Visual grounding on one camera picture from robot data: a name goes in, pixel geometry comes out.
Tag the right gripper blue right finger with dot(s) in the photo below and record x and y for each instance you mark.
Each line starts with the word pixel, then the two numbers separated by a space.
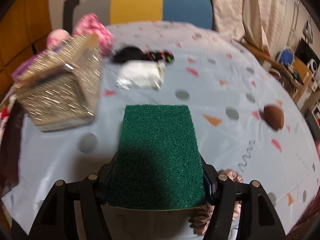
pixel 209 181

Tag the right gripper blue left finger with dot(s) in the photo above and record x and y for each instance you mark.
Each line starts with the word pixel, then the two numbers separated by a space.
pixel 105 174

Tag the green yellow sponge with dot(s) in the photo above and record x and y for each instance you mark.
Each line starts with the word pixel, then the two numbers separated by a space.
pixel 158 166

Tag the red fuzzy sock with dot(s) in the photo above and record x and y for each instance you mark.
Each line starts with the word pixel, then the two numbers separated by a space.
pixel 5 112

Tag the patterned plastic tablecloth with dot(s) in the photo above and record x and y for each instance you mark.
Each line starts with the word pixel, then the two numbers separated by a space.
pixel 224 87

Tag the brown round makeup sponge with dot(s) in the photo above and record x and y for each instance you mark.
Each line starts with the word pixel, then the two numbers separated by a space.
pixel 273 115

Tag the silver ornate tissue box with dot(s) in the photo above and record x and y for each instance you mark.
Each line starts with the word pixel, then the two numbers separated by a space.
pixel 60 89

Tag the white wet wipes pack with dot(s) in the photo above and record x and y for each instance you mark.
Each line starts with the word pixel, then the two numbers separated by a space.
pixel 141 74

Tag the wooden side table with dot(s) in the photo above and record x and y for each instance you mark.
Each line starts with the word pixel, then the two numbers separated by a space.
pixel 294 78

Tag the blue folding chair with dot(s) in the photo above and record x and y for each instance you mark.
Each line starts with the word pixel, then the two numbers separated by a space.
pixel 286 56

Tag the pink spotted plush toy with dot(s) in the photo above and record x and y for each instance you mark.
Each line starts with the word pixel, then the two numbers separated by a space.
pixel 88 24

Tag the wooden cabinet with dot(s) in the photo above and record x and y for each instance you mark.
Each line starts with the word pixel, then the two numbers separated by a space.
pixel 24 30

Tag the pink patterned curtain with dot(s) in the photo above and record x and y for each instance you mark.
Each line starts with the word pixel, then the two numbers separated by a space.
pixel 259 22

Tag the grey yellow blue chair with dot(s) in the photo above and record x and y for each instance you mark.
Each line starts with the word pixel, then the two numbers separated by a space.
pixel 196 12

